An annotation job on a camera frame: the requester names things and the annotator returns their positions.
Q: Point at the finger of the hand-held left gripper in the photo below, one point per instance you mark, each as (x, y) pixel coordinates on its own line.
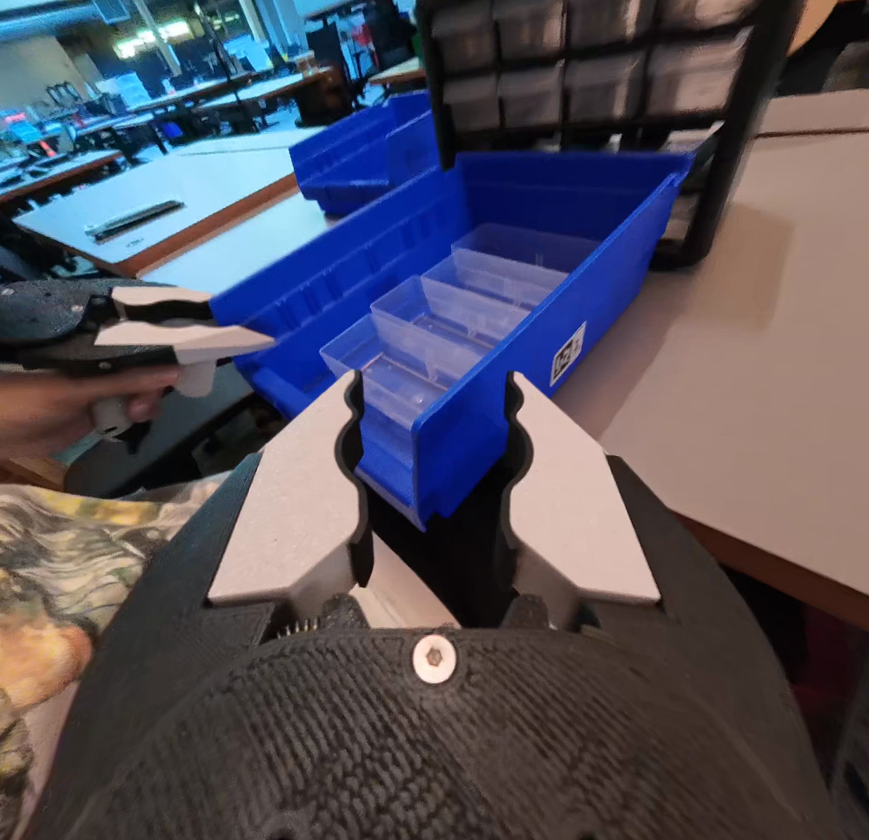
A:
(159, 298)
(197, 341)

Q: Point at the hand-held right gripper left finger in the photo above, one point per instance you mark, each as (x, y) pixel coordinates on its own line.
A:
(285, 507)

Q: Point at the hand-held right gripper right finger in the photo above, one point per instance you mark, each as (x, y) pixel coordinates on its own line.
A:
(577, 514)

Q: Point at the long blue plastic bin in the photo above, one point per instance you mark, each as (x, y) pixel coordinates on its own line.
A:
(475, 459)

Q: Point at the clear plastic drawer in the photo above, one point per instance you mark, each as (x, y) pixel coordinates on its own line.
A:
(489, 284)
(434, 324)
(394, 388)
(529, 249)

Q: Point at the grey desk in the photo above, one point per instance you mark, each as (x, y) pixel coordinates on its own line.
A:
(747, 378)

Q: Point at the person's left hand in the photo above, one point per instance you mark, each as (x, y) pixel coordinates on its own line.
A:
(47, 409)

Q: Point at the black metal bar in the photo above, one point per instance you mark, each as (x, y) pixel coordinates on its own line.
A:
(136, 218)

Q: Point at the grey table with wooden edge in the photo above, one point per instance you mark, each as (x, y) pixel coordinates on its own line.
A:
(203, 188)

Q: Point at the short blue plastic bin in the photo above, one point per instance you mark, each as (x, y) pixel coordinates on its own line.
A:
(339, 167)

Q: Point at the long background work table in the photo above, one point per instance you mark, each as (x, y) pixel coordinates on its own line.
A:
(271, 86)

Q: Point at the person's camouflage clothing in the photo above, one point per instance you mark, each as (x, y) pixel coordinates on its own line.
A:
(54, 582)

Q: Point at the black drawer cabinet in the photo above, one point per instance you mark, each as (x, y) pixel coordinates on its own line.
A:
(750, 140)

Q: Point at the rows of frosted cabinet drawers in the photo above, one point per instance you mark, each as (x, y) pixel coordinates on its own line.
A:
(604, 86)

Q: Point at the adjoining grey table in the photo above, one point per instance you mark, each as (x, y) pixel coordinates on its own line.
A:
(821, 110)

